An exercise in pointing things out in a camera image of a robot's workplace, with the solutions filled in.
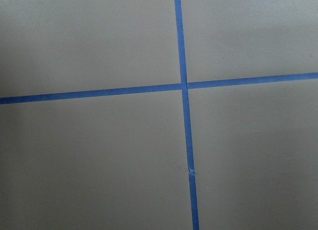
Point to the long blue tape line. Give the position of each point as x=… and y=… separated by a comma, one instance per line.
x=186, y=115

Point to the crossing blue tape line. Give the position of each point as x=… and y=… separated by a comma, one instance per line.
x=154, y=88

